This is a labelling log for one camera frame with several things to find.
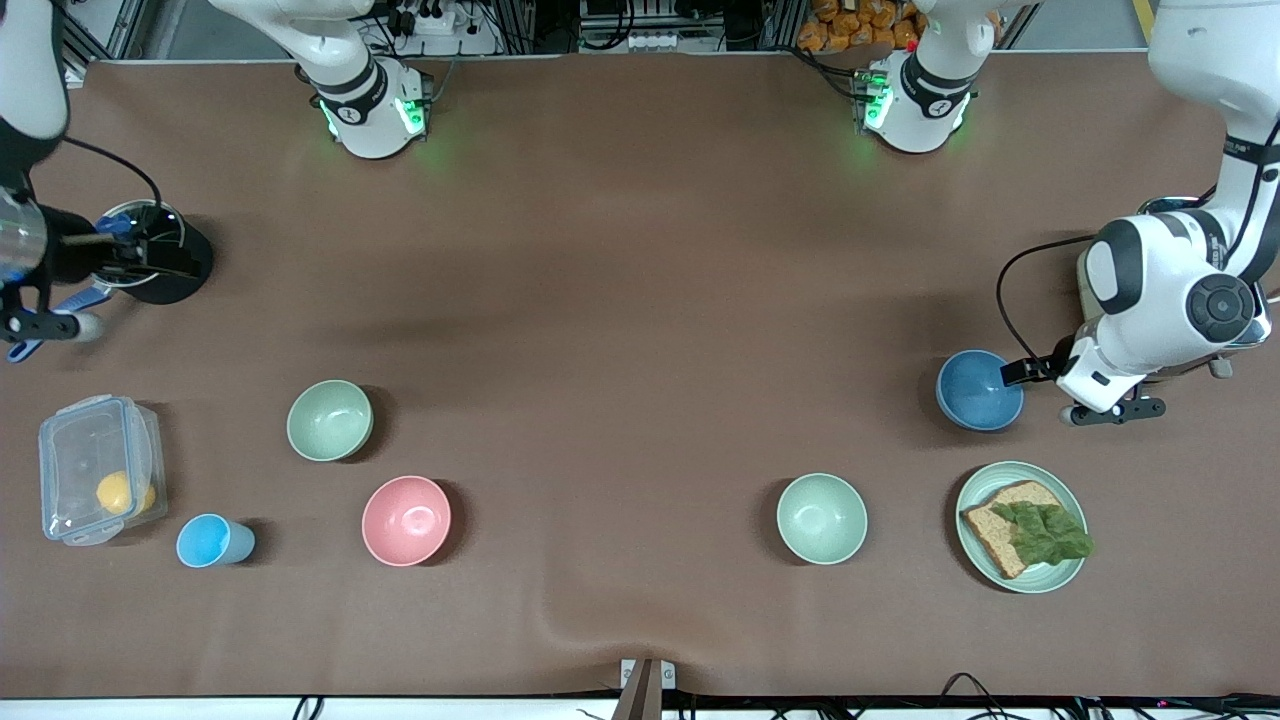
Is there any blue bowl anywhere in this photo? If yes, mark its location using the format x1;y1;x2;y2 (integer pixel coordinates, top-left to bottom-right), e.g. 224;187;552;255
936;349;1025;433

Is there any sage green bowl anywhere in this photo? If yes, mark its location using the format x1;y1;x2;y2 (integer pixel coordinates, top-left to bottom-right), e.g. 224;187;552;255
286;379;374;463

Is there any pale mint green bowl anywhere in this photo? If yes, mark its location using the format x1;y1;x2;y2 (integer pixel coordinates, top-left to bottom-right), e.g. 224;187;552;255
776;472;869;566

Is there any pink bowl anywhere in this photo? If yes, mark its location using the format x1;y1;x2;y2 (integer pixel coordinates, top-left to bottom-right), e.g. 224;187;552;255
361;475;452;568

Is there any glass lid with blue knob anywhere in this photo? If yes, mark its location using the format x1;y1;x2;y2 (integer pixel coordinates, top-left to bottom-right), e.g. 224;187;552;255
95;200;188;291

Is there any beige chrome toaster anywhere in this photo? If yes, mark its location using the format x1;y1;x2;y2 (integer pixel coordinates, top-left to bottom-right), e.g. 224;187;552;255
1077;195;1276;380

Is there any green lettuce leaf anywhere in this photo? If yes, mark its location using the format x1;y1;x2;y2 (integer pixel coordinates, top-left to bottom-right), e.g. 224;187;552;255
990;500;1095;567

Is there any brown bread slice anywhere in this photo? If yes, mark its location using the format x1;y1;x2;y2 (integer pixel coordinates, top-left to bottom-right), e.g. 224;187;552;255
960;480;1066;581

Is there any clear plastic lidded container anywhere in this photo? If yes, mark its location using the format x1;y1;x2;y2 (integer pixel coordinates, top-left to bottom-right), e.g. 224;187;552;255
38;395;168;547

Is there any green plate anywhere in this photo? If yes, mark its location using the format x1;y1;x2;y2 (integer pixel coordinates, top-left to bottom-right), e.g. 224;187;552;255
955;460;1089;595

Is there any yellow fruit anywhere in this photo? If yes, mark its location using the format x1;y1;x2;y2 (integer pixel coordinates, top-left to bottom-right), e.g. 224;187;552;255
96;470;158;517

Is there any light blue cup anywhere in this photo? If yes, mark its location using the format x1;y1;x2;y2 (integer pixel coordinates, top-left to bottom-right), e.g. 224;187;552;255
176;513;256;569

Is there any bag of orange buns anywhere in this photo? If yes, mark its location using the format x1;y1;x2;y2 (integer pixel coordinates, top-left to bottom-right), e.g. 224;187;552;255
797;0;926;56

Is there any brown table cloth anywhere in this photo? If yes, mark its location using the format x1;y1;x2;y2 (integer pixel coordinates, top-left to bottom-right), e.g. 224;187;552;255
0;50;1280;699

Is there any metal table clamp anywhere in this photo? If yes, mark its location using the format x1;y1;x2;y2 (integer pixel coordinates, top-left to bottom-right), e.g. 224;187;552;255
619;657;677;720

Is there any black pot with blue handle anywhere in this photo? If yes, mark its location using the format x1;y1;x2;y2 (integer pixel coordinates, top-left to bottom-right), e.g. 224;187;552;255
8;200;215;363

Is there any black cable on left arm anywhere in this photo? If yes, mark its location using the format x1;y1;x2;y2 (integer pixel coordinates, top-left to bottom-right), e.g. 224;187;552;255
996;234;1099;373

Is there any black cable bundle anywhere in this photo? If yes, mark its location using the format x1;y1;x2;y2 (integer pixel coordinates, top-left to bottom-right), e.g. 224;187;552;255
938;672;1280;720

